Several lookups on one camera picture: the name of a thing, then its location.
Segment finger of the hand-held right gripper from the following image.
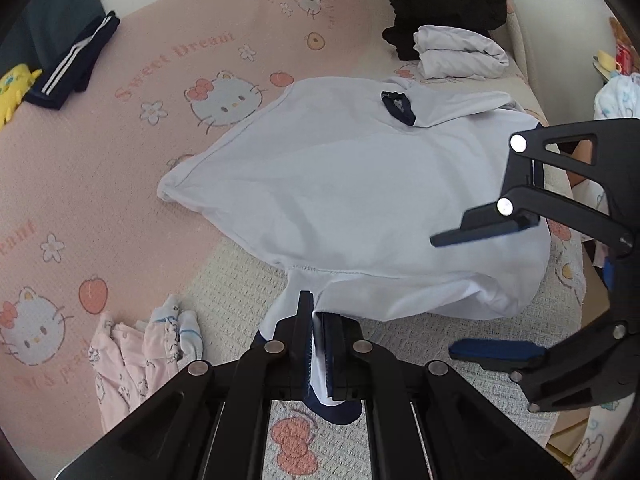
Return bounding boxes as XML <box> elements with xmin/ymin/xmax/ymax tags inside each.
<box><xmin>430</xmin><ymin>118</ymin><xmax>640</xmax><ymax>257</ymax></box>
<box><xmin>448</xmin><ymin>310</ymin><xmax>640</xmax><ymax>413</ymax></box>

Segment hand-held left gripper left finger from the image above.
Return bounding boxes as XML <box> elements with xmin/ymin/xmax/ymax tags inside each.
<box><xmin>55</xmin><ymin>290</ymin><xmax>316</xmax><ymax>480</ymax></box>

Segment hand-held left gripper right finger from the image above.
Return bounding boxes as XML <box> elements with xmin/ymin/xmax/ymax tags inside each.
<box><xmin>320</xmin><ymin>312</ymin><xmax>576</xmax><ymax>480</ymax></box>

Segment white shirt with navy trim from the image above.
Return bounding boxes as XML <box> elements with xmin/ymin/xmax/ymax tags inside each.
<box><xmin>156</xmin><ymin>76</ymin><xmax>551</xmax><ymax>413</ymax></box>

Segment black clothes pile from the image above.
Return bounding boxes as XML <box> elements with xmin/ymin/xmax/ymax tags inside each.
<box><xmin>382</xmin><ymin>0</ymin><xmax>508</xmax><ymax>61</ymax></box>

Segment person's leg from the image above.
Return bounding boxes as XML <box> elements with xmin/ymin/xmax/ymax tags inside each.
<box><xmin>567</xmin><ymin>140</ymin><xmax>598</xmax><ymax>186</ymax></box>

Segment person's white printed pajama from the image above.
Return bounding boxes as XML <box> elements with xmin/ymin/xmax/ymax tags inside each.
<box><xmin>565</xmin><ymin>400</ymin><xmax>640</xmax><ymax>480</ymax></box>

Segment pink printed small garment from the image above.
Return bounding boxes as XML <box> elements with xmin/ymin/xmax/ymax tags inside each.
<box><xmin>89</xmin><ymin>296</ymin><xmax>202</xmax><ymax>433</ymax></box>

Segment white folded garment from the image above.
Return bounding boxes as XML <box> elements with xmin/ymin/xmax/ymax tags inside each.
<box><xmin>413</xmin><ymin>25</ymin><xmax>510</xmax><ymax>80</ymax></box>

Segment white blue printed cloth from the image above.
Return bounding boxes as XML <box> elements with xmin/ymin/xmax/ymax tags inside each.
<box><xmin>594</xmin><ymin>72</ymin><xmax>640</xmax><ymax>121</ymax></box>

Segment pink cat printed blanket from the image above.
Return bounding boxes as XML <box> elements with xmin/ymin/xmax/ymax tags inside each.
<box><xmin>0</xmin><ymin>0</ymin><xmax>586</xmax><ymax>480</ymax></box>

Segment navy white striped shorts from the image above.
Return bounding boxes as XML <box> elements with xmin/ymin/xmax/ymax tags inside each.
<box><xmin>25</xmin><ymin>10</ymin><xmax>121</xmax><ymax>111</ymax></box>

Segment yellow plush toy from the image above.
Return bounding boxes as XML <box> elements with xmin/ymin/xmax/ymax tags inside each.
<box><xmin>0</xmin><ymin>62</ymin><xmax>43</xmax><ymax>126</ymax></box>

